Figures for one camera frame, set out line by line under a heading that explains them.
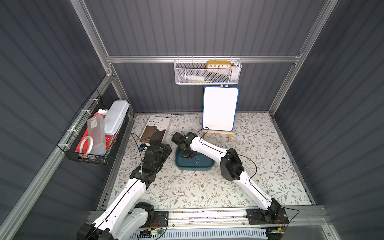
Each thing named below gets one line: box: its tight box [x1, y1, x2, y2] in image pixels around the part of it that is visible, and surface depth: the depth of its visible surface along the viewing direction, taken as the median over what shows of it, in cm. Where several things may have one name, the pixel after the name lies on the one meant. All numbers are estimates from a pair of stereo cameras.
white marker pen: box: [181, 75, 205, 81], surface depth 93 cm
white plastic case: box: [104, 100, 130, 136], surface depth 75 cm
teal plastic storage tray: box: [174, 146, 216, 170], surface depth 93 cm
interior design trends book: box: [139, 116, 171, 144], surface depth 110 cm
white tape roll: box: [79, 135, 94, 154], surface depth 66 cm
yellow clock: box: [206, 60, 232, 69], surface depth 90 cm
